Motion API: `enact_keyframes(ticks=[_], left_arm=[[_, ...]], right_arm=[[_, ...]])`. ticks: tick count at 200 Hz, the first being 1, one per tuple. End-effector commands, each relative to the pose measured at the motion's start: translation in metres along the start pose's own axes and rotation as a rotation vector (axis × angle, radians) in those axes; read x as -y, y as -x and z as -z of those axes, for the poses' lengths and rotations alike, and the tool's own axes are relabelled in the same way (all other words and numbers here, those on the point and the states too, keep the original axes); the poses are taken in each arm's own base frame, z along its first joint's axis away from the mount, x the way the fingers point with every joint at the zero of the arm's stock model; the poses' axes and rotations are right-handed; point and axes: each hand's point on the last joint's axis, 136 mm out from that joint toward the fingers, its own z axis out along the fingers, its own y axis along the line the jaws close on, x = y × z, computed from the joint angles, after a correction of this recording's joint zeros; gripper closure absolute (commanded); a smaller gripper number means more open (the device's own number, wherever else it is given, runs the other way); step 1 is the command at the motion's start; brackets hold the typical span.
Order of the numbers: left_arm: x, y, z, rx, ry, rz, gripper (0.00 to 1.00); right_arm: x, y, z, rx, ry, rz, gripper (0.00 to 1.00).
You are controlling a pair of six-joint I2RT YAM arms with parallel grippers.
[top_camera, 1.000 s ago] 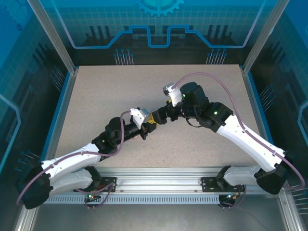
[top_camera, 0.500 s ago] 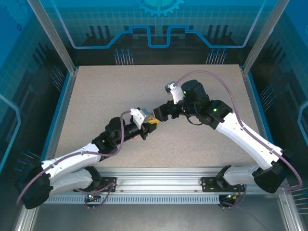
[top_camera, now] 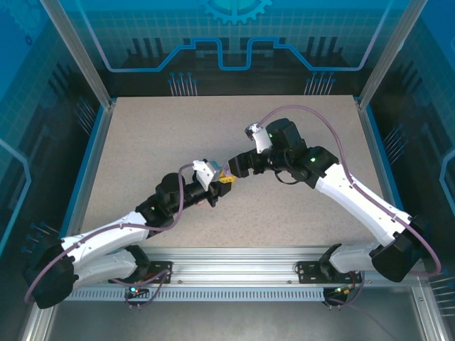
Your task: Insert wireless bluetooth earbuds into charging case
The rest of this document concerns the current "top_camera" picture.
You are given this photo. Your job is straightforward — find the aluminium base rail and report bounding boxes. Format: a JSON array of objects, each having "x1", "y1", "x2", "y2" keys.
[{"x1": 134, "y1": 246, "x2": 399, "y2": 289}]

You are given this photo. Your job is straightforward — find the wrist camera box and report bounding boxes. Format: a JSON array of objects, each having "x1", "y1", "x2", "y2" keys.
[
  {"x1": 243, "y1": 121, "x2": 275, "y2": 156},
  {"x1": 191, "y1": 158, "x2": 224, "y2": 193}
]

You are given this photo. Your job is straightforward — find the aluminium frame post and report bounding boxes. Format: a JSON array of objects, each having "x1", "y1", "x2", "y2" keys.
[
  {"x1": 356, "y1": 0, "x2": 424, "y2": 110},
  {"x1": 38, "y1": 0, "x2": 117, "y2": 109}
]

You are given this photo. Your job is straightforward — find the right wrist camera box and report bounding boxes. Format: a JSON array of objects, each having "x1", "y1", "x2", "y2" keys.
[{"x1": 243, "y1": 121, "x2": 275, "y2": 156}]

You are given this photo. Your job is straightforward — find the white slotted cable duct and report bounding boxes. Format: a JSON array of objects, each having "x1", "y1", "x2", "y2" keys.
[{"x1": 75, "y1": 286, "x2": 337, "y2": 303}]

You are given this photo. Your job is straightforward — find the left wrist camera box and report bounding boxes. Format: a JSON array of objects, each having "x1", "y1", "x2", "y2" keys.
[{"x1": 191, "y1": 158, "x2": 224, "y2": 193}]

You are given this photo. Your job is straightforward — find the blue and aluminium side rail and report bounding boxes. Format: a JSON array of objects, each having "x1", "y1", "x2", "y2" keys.
[
  {"x1": 56, "y1": 101, "x2": 117, "y2": 249},
  {"x1": 357, "y1": 102, "x2": 410, "y2": 223}
]

